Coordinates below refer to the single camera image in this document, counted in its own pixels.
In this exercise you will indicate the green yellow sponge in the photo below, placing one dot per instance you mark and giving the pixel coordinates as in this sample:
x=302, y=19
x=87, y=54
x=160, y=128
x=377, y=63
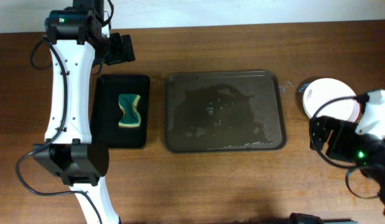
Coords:
x=129, y=110

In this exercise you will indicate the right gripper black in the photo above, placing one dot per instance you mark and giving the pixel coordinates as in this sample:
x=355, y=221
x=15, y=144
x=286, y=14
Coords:
x=320, y=132

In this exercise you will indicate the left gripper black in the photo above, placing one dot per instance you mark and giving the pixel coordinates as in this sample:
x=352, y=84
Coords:
x=118, y=49

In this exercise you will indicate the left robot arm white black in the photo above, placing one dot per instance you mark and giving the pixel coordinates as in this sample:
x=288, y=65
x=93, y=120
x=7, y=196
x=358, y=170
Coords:
x=79, y=38

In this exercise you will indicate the white plate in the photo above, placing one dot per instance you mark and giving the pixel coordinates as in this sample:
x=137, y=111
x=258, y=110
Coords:
x=320, y=91

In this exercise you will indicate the brown serving tray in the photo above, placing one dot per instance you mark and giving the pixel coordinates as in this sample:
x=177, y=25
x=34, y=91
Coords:
x=223, y=111

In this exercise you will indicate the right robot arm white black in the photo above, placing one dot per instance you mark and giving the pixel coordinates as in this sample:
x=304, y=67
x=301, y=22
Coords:
x=373, y=167

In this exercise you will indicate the black plastic tray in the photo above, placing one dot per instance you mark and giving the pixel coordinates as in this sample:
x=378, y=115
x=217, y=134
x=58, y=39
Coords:
x=107, y=112

